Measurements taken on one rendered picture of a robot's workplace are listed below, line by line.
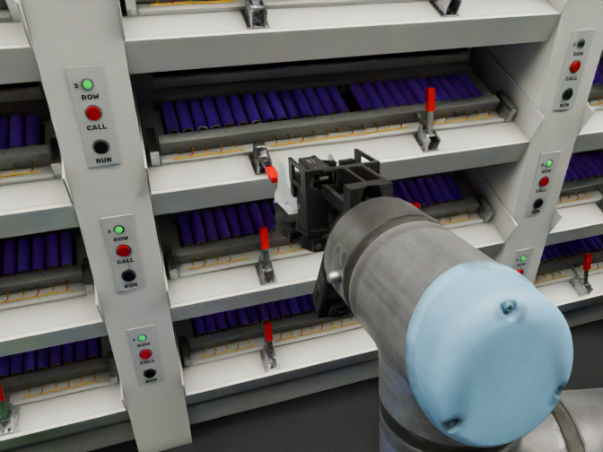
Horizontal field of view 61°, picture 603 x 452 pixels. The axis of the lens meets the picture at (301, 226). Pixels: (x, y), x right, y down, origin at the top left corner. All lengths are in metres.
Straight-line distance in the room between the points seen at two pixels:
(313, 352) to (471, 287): 0.73
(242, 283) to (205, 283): 0.06
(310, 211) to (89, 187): 0.35
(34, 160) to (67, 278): 0.19
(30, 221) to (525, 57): 0.77
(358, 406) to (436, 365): 0.82
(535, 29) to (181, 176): 0.55
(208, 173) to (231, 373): 0.39
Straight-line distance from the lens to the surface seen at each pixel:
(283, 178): 0.54
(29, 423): 1.00
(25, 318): 0.86
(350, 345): 1.02
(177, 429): 1.02
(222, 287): 0.84
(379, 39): 0.74
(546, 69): 0.90
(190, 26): 0.68
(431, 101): 0.82
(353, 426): 1.06
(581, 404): 0.41
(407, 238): 0.33
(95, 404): 0.98
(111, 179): 0.71
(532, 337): 0.29
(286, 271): 0.86
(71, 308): 0.85
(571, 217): 1.13
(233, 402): 1.06
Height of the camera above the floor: 0.84
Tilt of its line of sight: 31 degrees down
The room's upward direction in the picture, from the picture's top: straight up
